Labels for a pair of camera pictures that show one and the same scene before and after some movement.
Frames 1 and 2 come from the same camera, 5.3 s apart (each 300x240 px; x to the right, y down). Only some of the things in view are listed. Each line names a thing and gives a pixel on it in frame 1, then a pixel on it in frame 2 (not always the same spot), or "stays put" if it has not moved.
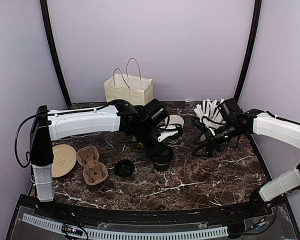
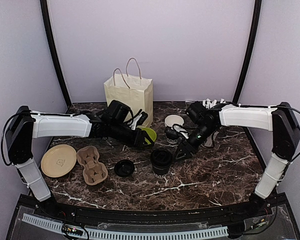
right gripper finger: x=206 y=149 -> x=184 y=152
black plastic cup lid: x=124 y=168 stays put
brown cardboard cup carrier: x=95 y=172 stays put
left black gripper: x=160 y=150 -> x=138 y=140
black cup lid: x=162 y=160 stays put
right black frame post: x=253 y=38 stays put
